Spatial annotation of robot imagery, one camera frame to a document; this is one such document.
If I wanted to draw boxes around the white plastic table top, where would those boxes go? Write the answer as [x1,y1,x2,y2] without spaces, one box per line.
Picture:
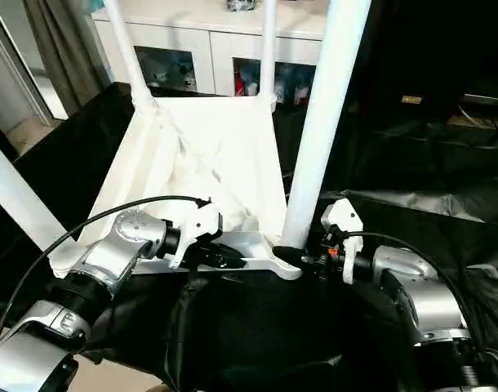
[47,92,304,282]

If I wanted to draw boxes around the white plastic table leg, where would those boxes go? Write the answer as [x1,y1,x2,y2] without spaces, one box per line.
[258,0,280,104]
[0,133,78,255]
[279,0,373,251]
[103,0,159,112]

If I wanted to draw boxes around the black plastic mat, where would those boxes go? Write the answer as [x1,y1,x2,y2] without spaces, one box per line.
[0,81,498,392]

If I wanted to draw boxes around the white glass-door cabinet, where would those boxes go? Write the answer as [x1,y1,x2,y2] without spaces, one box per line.
[91,0,336,102]

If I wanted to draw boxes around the black box with yellow label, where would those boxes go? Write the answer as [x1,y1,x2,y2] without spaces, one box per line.
[337,0,467,120]

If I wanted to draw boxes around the grey-brown curtain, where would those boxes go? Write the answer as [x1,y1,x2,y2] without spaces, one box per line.
[23,0,112,120]

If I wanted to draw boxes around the dark crumpled object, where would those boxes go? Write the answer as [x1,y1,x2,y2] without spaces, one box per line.
[222,0,259,13]

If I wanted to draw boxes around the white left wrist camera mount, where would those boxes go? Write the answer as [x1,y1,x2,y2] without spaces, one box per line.
[166,198,225,271]

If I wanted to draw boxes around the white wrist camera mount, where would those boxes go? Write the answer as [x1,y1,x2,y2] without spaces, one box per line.
[166,198,225,271]
[319,198,365,286]

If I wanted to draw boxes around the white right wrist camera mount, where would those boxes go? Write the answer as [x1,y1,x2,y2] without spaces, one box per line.
[319,198,365,286]

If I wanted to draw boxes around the dark metal rail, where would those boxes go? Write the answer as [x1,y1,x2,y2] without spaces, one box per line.
[462,92,498,106]

